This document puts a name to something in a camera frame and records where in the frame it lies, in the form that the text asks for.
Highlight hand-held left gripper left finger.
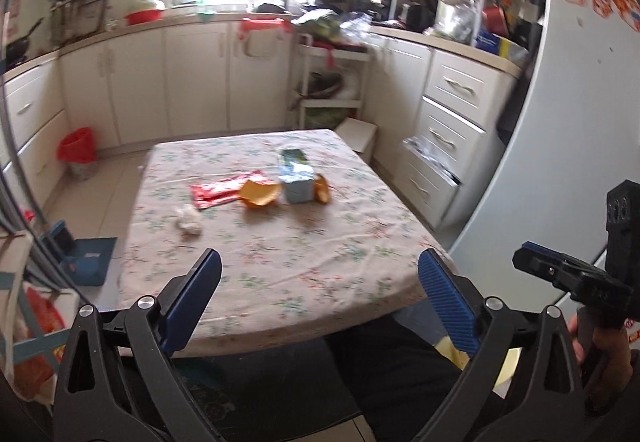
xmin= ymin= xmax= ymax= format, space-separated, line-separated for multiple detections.
xmin=52 ymin=248 xmax=226 ymax=442

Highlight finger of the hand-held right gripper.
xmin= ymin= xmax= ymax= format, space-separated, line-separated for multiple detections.
xmin=512 ymin=242 xmax=597 ymax=295

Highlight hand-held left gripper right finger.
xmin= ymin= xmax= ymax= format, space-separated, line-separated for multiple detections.
xmin=410 ymin=248 xmax=587 ymax=442

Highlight white tissue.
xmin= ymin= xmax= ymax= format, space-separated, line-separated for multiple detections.
xmin=175 ymin=204 xmax=203 ymax=235

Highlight red wrapper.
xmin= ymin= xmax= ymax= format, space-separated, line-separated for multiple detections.
xmin=190 ymin=170 xmax=266 ymax=209

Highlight large orange peel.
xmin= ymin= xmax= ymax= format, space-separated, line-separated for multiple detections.
xmin=239 ymin=178 xmax=281 ymax=211

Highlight blue green milk carton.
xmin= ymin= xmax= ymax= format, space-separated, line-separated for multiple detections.
xmin=277 ymin=148 xmax=317 ymax=205

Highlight trash bin with red bag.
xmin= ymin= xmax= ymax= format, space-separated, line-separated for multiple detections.
xmin=56 ymin=127 xmax=98 ymax=182

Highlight person's right hand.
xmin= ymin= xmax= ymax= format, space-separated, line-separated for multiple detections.
xmin=567 ymin=312 xmax=633 ymax=403

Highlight person's right leg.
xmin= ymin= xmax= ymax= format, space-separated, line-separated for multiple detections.
xmin=325 ymin=317 xmax=501 ymax=442

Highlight blue dustpan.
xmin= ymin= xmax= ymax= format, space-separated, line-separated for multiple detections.
xmin=42 ymin=220 xmax=118 ymax=286

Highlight floral tablecloth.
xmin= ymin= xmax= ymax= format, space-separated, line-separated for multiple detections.
xmin=117 ymin=128 xmax=458 ymax=358

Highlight clear plastic bag in drawer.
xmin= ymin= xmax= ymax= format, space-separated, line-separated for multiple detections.
xmin=402 ymin=134 xmax=461 ymax=185

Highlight white refrigerator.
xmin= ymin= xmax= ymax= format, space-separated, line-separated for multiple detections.
xmin=447 ymin=0 xmax=640 ymax=323

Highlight white wooden stool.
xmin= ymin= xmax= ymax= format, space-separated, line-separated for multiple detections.
xmin=335 ymin=118 xmax=378 ymax=166

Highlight white drawer cabinet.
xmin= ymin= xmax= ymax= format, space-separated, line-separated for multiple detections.
xmin=367 ymin=29 xmax=523 ymax=230

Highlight white base cabinets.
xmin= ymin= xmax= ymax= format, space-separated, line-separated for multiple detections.
xmin=60 ymin=14 xmax=301 ymax=153

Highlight blue box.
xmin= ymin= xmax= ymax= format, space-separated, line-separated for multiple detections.
xmin=475 ymin=29 xmax=511 ymax=55

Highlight white stove-side cabinet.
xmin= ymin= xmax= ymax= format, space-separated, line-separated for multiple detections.
xmin=0 ymin=57 xmax=68 ymax=218

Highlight white rolling cart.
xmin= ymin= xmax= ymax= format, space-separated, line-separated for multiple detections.
xmin=292 ymin=34 xmax=371 ymax=130

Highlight steel pot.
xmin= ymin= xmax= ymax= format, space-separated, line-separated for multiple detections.
xmin=435 ymin=0 xmax=476 ymax=40

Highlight hanging bin with red bag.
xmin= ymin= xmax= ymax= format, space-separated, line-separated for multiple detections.
xmin=237 ymin=17 xmax=291 ymax=59

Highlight red basin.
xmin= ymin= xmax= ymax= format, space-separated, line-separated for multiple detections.
xmin=124 ymin=0 xmax=167 ymax=26

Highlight black frying pan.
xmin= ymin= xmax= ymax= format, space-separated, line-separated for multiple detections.
xmin=5 ymin=19 xmax=46 ymax=68

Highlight bag of green vegetables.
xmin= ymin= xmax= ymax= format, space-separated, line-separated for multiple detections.
xmin=292 ymin=9 xmax=346 ymax=43

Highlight white tote bag blue straps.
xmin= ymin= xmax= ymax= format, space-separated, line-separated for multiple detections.
xmin=0 ymin=232 xmax=76 ymax=398

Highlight steel wok with handle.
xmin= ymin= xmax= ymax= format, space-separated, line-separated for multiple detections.
xmin=295 ymin=72 xmax=346 ymax=100

